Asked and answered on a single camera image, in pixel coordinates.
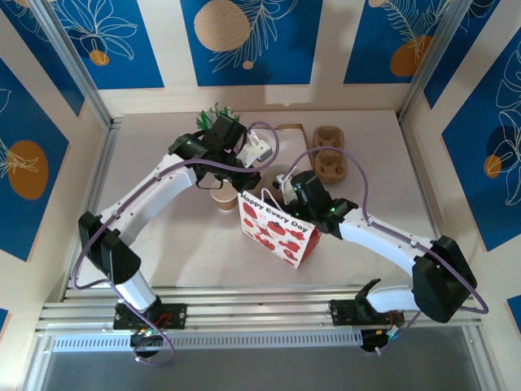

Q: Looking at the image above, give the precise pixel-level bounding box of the brown paper cup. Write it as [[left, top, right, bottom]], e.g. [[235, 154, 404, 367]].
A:
[[210, 185, 239, 213]]

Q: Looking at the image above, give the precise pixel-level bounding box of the red white paper bag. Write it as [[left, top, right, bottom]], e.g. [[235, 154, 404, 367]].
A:
[[238, 162, 322, 270]]

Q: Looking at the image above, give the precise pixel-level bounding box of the green white stick bundle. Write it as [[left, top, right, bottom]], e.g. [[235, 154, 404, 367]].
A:
[[195, 103, 241, 130]]

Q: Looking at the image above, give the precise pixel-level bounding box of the pulp cup carrier stack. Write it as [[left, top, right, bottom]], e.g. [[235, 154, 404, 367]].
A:
[[312, 125, 349, 184]]

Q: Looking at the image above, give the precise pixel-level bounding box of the white napkin stack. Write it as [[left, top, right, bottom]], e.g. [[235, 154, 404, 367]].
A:
[[268, 129, 310, 168]]

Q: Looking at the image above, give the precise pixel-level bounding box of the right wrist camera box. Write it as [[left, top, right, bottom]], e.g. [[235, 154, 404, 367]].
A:
[[273, 174, 301, 205]]

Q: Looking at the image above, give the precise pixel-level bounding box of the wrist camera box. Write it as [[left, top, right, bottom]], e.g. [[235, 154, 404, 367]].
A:
[[243, 136, 273, 167], [273, 174, 301, 205]]

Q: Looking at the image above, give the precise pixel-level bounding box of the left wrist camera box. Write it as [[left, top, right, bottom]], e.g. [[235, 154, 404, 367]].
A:
[[243, 136, 273, 167]]

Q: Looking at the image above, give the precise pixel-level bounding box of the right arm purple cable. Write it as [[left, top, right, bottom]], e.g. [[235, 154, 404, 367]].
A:
[[282, 147, 488, 356]]

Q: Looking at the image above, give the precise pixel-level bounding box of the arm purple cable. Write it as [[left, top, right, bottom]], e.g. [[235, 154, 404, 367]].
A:
[[69, 121, 280, 370], [282, 147, 488, 356]]

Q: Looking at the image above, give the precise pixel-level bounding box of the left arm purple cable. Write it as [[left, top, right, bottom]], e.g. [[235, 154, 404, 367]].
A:
[[69, 121, 280, 370]]

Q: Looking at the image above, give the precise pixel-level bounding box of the right black mount plate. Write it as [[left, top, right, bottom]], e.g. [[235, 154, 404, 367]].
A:
[[327, 299, 406, 327]]

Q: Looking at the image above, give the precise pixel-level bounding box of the black mount plate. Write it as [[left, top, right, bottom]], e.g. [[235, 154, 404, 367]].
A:
[[327, 299, 406, 327], [112, 303, 188, 331]]

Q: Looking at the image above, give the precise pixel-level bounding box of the aluminium side rail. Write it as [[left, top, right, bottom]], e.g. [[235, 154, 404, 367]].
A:
[[60, 116, 123, 302]]

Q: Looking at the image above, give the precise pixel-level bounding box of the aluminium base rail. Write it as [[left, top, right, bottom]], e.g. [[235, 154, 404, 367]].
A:
[[34, 284, 485, 336]]

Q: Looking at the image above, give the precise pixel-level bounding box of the white slotted cable duct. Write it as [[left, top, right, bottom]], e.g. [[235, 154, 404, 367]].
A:
[[50, 332, 363, 354]]

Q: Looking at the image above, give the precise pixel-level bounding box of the left black mount plate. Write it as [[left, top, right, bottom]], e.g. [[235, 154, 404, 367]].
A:
[[112, 303, 188, 331]]

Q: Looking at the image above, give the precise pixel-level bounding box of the aluminium frame post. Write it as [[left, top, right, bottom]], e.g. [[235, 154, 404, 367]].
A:
[[30, 0, 113, 127], [398, 0, 475, 121]]

